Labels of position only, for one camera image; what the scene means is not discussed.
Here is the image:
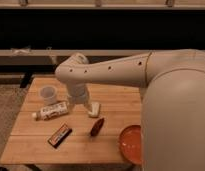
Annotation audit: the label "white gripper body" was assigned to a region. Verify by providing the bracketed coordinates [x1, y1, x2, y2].
[66, 84, 90, 109]

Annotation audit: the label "translucent white cup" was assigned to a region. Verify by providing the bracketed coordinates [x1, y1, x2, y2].
[39, 86, 57, 105]

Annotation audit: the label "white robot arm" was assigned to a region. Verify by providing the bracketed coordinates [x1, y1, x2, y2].
[55, 49, 205, 171]

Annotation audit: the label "white labelled bottle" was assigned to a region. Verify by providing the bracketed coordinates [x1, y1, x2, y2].
[32, 102, 68, 120]

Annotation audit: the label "black orange snack bar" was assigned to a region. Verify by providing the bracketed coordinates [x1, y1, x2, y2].
[48, 124, 72, 148]

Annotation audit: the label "wooden table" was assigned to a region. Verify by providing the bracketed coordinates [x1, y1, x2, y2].
[0, 78, 141, 164]

